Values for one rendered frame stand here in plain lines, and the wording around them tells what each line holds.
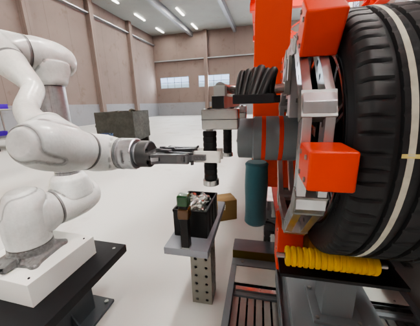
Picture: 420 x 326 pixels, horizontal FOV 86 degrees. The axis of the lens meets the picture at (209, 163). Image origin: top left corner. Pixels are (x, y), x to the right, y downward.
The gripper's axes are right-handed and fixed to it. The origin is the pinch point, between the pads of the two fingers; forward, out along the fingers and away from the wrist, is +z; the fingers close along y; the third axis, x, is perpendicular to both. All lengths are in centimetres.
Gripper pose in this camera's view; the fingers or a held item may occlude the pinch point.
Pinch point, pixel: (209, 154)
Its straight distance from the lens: 59.5
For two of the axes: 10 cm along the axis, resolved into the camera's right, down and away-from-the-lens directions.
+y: -2.1, 2.6, -9.4
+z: 9.8, 0.2, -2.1
